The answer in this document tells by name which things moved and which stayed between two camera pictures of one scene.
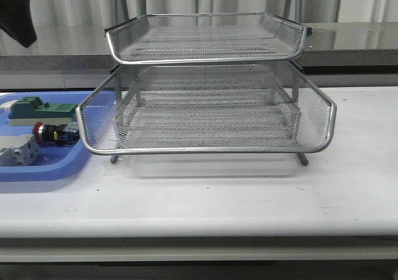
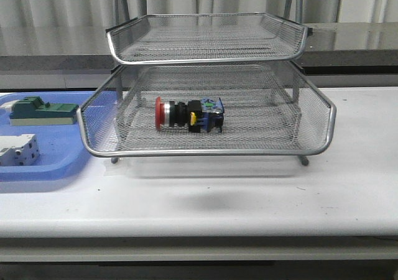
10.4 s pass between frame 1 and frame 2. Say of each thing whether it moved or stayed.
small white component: stayed
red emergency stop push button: moved
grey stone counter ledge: stayed
